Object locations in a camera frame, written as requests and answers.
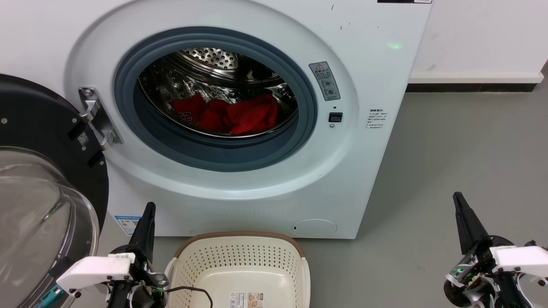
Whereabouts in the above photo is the black round washer door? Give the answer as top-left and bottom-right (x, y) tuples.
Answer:
(0, 74), (110, 308)

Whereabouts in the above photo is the grey rubber door gasket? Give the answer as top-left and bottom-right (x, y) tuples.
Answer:
(113, 27), (318, 172)

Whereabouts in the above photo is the printed product label with barcode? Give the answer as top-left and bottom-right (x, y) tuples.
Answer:
(229, 292), (264, 308)

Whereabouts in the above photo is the silver metal door hinge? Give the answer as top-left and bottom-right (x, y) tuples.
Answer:
(78, 87), (123, 151)

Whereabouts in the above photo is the stainless steel washing machine drum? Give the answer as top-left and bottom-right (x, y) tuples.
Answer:
(138, 47), (299, 139)

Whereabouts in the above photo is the cream plastic laundry basket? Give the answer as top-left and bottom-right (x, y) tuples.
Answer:
(164, 231), (311, 308)

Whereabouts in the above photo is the teal cable connector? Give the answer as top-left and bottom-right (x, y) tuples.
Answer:
(36, 286), (65, 308)

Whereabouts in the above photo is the red clothing item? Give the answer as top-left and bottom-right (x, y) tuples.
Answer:
(172, 93), (280, 136)

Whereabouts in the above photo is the clear glass door bowl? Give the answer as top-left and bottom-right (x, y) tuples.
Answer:
(0, 147), (100, 308)

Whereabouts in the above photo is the black baseboard strip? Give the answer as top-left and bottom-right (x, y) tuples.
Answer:
(406, 83), (536, 93)

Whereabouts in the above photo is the white text sticker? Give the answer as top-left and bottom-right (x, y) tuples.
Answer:
(365, 108), (390, 130)

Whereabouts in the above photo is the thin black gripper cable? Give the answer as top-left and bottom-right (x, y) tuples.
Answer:
(166, 286), (214, 308)

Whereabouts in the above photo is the white front-load washing machine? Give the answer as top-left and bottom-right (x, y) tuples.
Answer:
(0, 0), (434, 240)

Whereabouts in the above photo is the grey warning sticker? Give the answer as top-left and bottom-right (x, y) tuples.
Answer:
(309, 61), (341, 102)

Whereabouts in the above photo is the blue energy label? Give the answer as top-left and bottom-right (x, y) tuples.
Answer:
(114, 215), (143, 236)

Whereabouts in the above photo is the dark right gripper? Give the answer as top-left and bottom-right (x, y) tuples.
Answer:
(443, 192), (527, 308)

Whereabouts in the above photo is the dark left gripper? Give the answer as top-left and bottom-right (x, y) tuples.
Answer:
(108, 202), (169, 308)

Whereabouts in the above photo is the round white filter cover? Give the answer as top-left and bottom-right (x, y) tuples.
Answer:
(292, 219), (338, 235)

